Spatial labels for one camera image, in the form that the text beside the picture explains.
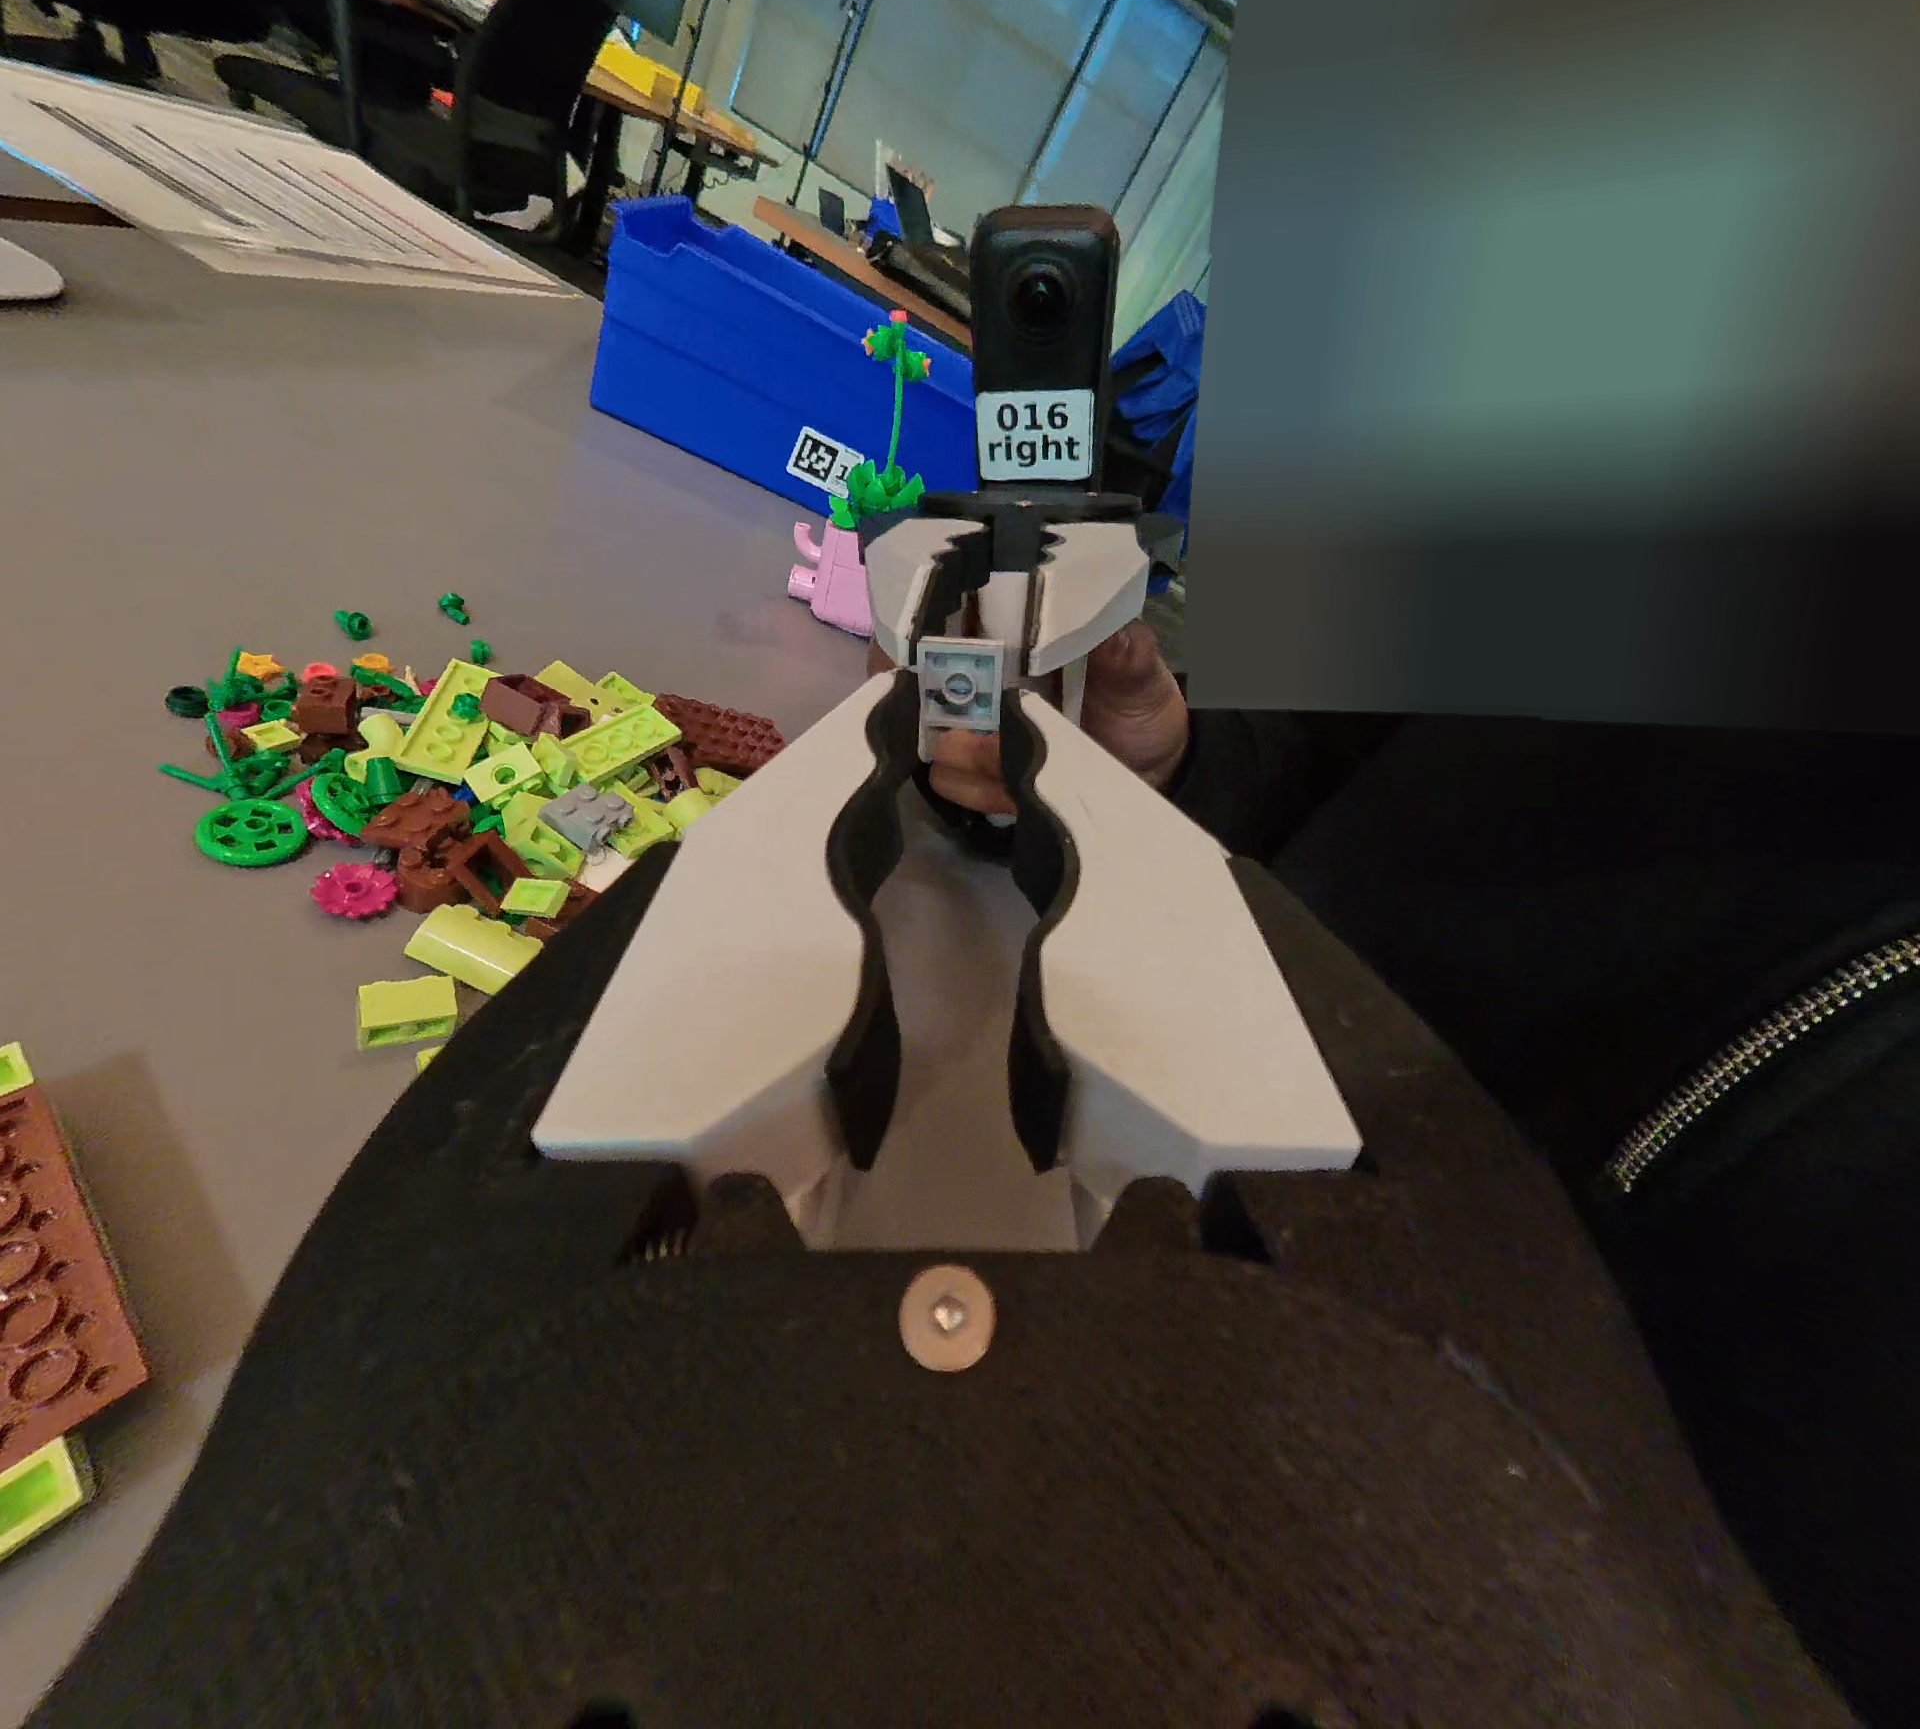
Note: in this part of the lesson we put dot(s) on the black office chair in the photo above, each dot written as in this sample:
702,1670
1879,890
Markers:
540,34

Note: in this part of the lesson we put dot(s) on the lime and brown brick assembly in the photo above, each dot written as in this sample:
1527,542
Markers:
52,1279

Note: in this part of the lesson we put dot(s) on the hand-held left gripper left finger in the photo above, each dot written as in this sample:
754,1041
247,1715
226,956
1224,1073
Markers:
705,1009

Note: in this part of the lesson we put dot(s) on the printed paper sheet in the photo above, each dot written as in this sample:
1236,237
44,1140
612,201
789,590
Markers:
254,185

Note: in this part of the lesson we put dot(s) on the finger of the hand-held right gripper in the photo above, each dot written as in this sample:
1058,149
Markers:
896,581
1095,589

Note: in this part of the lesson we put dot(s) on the yellow plastic bin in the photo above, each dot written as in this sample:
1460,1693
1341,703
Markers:
644,77

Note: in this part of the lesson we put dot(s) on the open laptop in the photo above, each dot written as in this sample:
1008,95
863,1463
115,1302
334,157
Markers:
919,207

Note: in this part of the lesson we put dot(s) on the pile of toy bricks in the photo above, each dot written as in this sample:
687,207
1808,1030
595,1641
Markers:
451,740

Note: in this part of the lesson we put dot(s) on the person's right hand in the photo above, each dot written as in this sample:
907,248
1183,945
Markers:
1133,709

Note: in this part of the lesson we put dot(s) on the person's right forearm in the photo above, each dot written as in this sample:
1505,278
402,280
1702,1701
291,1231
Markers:
1274,786

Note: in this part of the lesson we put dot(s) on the blue plastic bin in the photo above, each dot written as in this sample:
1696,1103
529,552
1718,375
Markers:
705,334

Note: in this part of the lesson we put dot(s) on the toy flower in pink pot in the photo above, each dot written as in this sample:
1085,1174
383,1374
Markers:
833,581

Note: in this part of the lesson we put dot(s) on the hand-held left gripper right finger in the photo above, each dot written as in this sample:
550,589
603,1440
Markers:
1185,1009

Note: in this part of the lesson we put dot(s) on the grey toy brick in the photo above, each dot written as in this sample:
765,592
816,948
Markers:
960,682

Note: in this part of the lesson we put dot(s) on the white lamp base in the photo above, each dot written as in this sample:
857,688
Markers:
22,270

